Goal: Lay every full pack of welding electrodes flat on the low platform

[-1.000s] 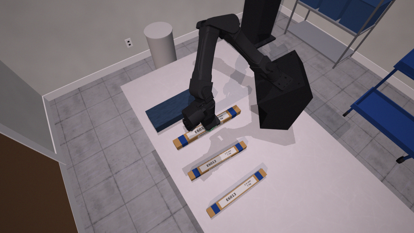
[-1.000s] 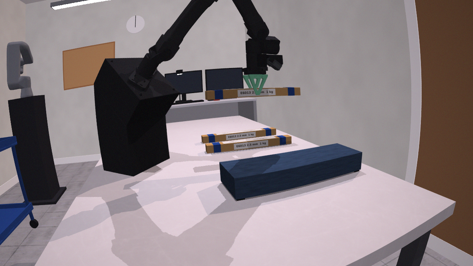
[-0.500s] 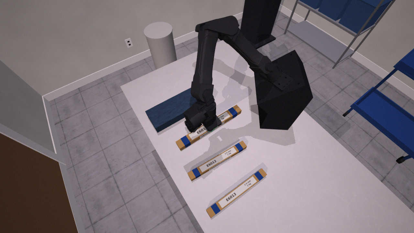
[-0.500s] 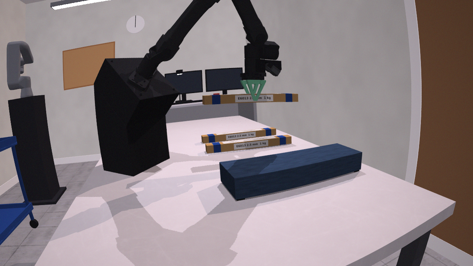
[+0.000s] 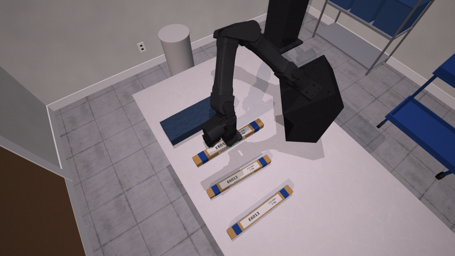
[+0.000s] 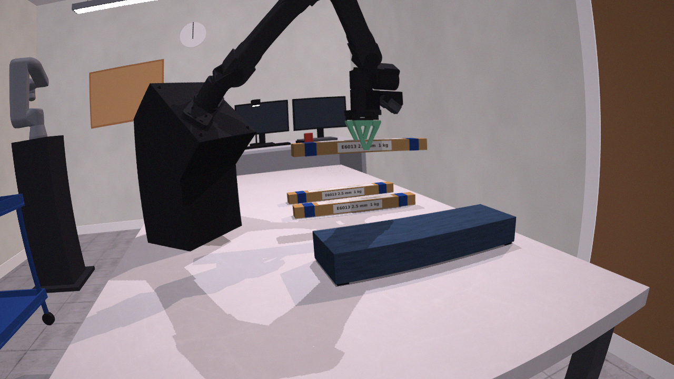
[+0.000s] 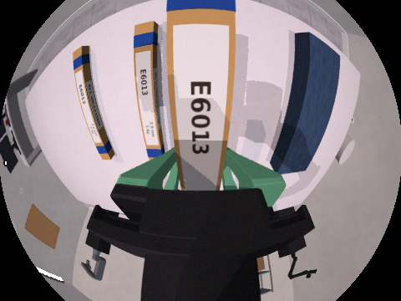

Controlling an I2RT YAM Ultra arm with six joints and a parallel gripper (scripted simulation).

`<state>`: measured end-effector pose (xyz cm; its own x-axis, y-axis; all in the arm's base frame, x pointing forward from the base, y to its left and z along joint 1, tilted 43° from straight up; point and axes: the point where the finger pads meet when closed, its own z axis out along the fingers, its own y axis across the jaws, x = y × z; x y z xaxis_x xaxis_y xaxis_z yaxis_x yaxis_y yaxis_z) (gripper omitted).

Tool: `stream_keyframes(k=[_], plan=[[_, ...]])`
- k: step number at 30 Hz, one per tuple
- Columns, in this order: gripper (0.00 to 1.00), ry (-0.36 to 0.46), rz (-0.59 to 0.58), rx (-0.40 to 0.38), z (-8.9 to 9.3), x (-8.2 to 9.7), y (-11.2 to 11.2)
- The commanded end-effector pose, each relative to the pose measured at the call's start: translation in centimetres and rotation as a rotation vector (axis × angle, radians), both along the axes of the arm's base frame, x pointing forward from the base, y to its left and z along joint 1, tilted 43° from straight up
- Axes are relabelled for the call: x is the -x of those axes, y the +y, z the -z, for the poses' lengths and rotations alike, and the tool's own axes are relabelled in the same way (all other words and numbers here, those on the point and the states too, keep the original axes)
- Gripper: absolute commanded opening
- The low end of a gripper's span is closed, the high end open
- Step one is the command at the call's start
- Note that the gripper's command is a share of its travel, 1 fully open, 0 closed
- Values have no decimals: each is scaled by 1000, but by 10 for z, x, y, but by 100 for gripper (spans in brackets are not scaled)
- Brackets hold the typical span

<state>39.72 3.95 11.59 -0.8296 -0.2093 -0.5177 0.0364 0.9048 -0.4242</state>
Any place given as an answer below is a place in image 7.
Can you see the tan box with white label and blue band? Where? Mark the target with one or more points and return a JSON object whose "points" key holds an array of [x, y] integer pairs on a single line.
{"points": [[201, 51]]}

